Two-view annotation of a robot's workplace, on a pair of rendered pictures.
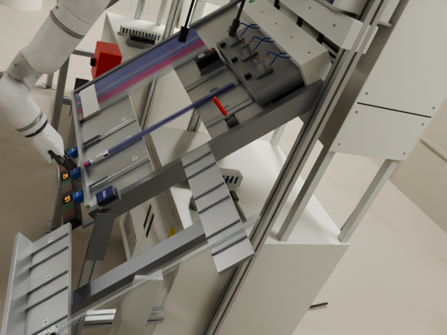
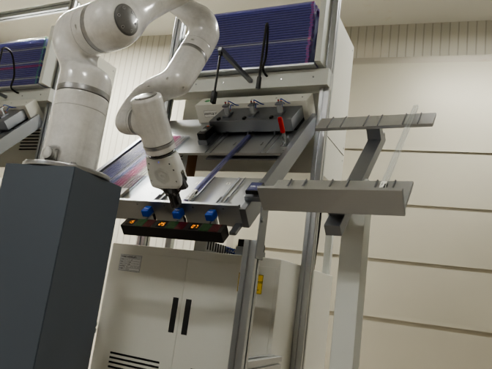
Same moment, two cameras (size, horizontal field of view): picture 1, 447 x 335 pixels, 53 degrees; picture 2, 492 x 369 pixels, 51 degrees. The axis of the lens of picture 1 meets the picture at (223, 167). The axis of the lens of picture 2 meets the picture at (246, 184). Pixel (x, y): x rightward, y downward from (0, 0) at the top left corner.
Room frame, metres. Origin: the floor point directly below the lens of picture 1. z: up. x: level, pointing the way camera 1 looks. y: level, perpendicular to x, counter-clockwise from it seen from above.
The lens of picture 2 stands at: (-0.26, 1.06, 0.49)
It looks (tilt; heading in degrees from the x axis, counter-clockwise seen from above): 12 degrees up; 327
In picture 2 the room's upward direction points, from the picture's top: 8 degrees clockwise
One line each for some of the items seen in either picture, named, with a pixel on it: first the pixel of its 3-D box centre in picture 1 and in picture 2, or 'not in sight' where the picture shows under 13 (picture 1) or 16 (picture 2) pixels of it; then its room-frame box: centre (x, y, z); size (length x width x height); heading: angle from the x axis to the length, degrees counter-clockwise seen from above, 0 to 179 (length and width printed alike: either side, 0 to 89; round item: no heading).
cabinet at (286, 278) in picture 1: (217, 237); (219, 337); (1.53, -0.09, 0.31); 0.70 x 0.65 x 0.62; 31
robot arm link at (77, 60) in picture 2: not in sight; (83, 53); (0.93, 0.79, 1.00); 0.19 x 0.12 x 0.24; 20
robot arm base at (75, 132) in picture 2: not in sight; (75, 136); (0.90, 0.78, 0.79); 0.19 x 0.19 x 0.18
